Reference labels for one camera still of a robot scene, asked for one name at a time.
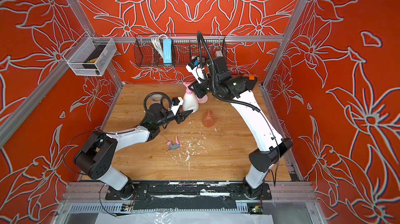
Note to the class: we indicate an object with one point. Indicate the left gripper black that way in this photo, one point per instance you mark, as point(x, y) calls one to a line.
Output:
point(182, 116)

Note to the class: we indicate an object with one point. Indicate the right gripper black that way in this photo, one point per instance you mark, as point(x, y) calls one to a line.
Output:
point(198, 92)

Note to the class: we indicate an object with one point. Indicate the white spray bottle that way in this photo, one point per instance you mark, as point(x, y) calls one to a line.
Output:
point(190, 102)

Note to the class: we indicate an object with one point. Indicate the opaque pink spray bottle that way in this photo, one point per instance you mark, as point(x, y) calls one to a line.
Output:
point(202, 100)

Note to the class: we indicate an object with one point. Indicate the transparent pink spray bottle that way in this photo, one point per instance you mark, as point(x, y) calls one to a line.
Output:
point(208, 119)

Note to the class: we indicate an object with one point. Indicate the pink grey spray nozzle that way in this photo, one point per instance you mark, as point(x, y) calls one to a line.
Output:
point(174, 145)

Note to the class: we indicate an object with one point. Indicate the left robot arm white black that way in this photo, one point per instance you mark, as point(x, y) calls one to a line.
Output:
point(95, 157)

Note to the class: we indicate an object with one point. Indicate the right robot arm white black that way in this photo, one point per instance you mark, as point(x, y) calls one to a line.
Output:
point(213, 77)

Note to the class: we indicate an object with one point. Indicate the black orange tool case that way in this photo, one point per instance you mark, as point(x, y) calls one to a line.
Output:
point(250, 81)

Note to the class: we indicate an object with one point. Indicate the clear tape roll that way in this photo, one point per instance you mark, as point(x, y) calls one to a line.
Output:
point(156, 97)

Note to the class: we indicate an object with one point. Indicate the light blue box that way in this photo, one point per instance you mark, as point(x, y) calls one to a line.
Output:
point(167, 52)

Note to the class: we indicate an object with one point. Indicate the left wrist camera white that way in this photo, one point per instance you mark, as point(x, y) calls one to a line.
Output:
point(177, 102)

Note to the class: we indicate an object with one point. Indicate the black wire basket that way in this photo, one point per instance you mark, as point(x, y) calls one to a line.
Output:
point(148, 48)

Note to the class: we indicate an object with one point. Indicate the clear plastic wall bin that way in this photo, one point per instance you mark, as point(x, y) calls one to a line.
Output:
point(90, 59)

